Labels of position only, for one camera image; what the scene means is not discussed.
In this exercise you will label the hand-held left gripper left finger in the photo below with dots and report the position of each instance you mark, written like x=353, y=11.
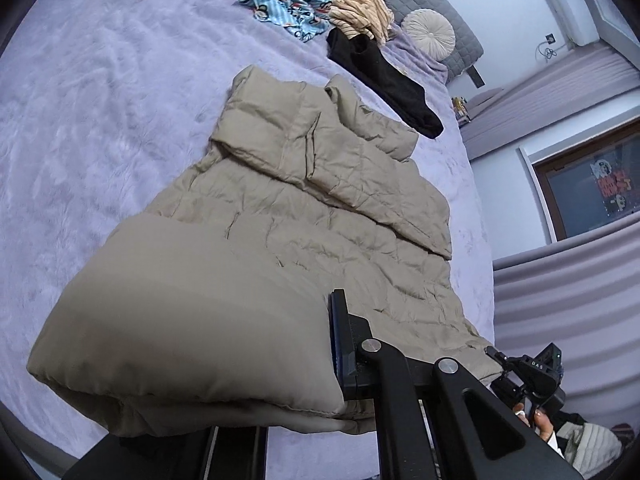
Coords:
x=150, y=452

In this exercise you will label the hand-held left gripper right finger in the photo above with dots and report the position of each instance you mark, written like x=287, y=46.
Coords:
x=345, y=340

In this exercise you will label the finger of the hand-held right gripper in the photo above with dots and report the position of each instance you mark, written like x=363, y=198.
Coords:
x=496, y=356
x=502, y=390

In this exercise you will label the khaki puffer jacket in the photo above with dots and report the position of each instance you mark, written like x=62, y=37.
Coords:
x=225, y=260

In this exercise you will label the person's right forearm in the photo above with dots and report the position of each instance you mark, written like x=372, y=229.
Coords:
x=590, y=445

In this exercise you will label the person's right hand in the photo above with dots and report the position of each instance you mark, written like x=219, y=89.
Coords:
x=542, y=425

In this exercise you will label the purple curtain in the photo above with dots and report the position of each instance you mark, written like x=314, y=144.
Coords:
x=565, y=300
x=550, y=100

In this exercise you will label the dark framed window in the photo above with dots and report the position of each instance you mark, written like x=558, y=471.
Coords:
x=590, y=185

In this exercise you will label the bedside boxes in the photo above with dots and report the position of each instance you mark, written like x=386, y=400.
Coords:
x=460, y=110

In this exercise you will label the black garment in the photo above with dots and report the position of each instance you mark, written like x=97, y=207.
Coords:
x=390, y=80

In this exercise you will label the round cream pillow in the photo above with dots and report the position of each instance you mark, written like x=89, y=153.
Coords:
x=427, y=30

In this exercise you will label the beige striped garment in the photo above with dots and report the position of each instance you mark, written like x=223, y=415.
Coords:
x=355, y=7

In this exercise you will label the dark wall strip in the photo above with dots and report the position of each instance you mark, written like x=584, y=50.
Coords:
x=477, y=77

